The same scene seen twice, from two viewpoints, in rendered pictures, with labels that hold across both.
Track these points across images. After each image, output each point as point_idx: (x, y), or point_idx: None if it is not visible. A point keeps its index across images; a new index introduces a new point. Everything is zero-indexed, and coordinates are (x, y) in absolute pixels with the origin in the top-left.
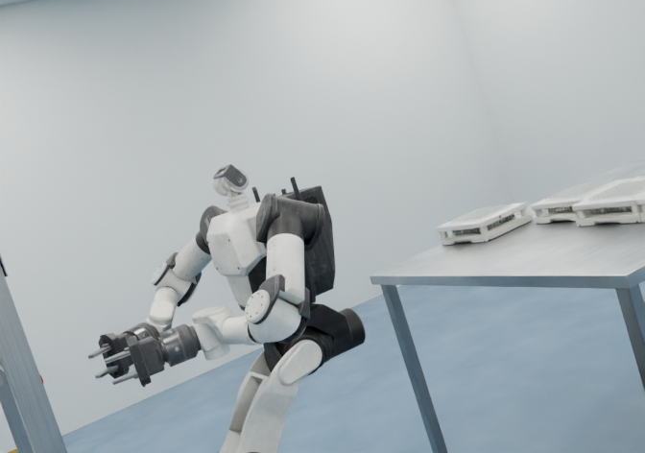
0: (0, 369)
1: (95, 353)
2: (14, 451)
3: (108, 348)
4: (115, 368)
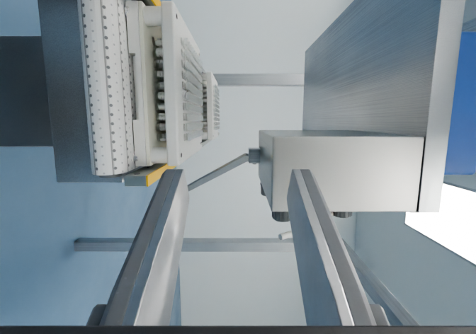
0: (287, 231)
1: (316, 184)
2: (148, 174)
3: (345, 288)
4: (129, 288)
